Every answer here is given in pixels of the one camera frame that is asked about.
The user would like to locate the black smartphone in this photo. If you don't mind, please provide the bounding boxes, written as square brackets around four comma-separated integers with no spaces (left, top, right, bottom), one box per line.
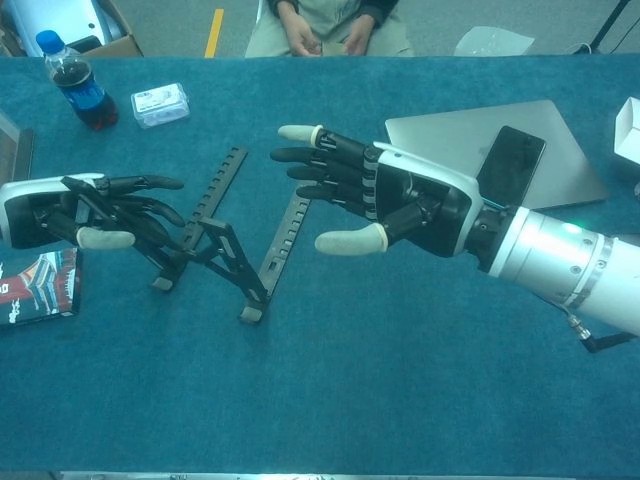
[475,125,548,209]

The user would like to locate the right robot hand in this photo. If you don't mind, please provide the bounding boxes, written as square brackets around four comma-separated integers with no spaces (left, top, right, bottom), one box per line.
[269,123,484,260]

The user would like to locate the cola bottle with blue cap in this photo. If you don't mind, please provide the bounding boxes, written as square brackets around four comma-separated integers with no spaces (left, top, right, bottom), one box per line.
[35,29,120,132]

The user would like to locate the tan box at edge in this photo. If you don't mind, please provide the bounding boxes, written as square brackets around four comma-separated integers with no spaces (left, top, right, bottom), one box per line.
[0,110,36,184]

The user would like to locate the silver closed laptop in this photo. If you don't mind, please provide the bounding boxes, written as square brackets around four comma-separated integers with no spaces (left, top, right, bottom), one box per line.
[384,98,609,211]

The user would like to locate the clear plastic box purple label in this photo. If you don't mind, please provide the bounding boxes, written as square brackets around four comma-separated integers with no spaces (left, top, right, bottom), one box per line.
[130,82,192,130]

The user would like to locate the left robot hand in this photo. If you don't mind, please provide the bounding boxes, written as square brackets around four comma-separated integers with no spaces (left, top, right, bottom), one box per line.
[0,173,187,251]

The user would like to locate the teal table cloth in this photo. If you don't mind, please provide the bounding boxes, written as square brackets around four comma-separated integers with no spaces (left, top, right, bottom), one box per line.
[0,53,640,476]

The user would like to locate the white open box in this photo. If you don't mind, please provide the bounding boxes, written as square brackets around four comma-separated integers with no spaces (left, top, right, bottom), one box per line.
[613,97,640,174]

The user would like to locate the black folding laptop stand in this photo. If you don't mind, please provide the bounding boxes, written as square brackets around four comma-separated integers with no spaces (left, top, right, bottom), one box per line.
[62,146,312,325]

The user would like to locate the book with red Chinese title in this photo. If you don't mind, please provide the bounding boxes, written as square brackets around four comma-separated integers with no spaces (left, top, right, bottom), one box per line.
[0,247,84,327]

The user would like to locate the clear plastic bag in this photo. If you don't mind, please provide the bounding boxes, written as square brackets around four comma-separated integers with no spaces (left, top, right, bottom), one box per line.
[453,25,535,57]

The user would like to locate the cardboard box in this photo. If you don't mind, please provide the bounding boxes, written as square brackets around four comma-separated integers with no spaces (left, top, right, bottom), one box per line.
[0,0,145,58]

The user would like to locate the white curved plastic cover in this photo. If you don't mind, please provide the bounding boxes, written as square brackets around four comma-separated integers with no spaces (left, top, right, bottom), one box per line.
[4,0,126,56]

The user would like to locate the black tripod leg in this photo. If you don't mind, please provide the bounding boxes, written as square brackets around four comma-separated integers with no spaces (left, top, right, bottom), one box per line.
[589,0,634,49]

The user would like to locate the seated person in beige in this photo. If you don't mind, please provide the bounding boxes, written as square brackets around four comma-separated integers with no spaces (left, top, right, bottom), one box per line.
[244,0,415,58]

